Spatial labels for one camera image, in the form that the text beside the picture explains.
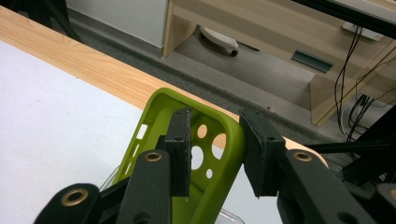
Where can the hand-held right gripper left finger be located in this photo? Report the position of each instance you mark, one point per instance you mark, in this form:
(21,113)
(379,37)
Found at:
(149,186)

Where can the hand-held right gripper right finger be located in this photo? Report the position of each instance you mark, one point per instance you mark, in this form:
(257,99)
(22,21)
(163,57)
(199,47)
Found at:
(305,193)

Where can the green phone case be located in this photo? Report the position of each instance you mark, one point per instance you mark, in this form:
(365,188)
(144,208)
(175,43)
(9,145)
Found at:
(232,146)

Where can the black metal stand strut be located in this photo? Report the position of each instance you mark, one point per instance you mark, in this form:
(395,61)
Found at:
(370,155)
(40,15)

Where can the white table mat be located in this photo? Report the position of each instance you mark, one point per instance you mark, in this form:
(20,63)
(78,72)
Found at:
(46,124)

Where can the teal flat object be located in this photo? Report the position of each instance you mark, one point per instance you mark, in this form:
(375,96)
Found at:
(311,61)

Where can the white handheld device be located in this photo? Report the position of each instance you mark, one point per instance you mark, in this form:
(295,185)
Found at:
(219,40)

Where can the white cabinet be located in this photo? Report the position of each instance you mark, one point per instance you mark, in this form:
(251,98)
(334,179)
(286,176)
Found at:
(124,18)

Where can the white power strip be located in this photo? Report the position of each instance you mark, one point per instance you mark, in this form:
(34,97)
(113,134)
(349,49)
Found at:
(362,31)

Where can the light wooden shelf unit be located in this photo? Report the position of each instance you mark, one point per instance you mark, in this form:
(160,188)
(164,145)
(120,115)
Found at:
(264,25)

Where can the black metal frame bar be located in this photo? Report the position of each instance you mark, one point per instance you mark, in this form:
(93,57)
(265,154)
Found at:
(358,17)

